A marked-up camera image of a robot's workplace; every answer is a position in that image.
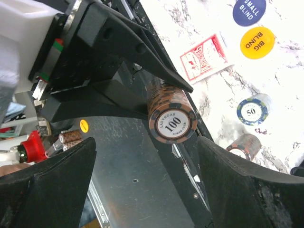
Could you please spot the blue poker chip stack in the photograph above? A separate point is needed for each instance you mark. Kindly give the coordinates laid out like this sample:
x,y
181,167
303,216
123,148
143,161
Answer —
x,y
254,110

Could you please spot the blue small blind button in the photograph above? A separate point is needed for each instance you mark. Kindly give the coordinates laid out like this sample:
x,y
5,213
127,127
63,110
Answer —
x,y
248,12

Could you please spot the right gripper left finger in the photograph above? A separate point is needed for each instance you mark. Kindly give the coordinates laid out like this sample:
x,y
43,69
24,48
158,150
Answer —
x,y
51,193

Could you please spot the orange big blind button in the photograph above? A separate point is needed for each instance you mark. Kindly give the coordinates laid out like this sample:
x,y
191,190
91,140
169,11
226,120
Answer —
x,y
257,42

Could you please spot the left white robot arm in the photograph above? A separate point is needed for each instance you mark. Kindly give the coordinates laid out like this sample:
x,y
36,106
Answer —
x,y
24,25

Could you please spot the brown poker chip stack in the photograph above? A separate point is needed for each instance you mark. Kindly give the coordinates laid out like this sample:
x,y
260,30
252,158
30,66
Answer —
x,y
171,117

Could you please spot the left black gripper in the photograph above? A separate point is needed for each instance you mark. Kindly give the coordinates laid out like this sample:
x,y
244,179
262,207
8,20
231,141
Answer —
x,y
65,61

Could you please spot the red playing card deck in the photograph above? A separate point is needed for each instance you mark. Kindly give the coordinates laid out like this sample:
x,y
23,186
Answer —
x,y
205,58

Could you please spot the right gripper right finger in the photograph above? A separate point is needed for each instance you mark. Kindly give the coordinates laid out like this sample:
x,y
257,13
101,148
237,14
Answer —
x,y
242,194

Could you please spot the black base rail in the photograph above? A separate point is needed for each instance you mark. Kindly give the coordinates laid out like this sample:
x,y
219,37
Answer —
x,y
138,182

